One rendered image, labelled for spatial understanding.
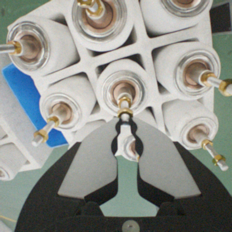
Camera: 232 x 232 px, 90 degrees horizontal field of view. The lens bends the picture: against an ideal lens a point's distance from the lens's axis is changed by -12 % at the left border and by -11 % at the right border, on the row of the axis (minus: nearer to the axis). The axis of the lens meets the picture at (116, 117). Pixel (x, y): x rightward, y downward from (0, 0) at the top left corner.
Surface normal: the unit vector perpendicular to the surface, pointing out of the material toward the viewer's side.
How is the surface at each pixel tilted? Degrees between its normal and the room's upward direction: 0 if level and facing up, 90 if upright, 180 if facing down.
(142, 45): 0
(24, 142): 90
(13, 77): 88
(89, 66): 0
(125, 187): 0
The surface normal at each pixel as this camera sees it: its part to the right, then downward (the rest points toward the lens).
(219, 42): -0.04, 0.47
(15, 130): 0.94, -0.27
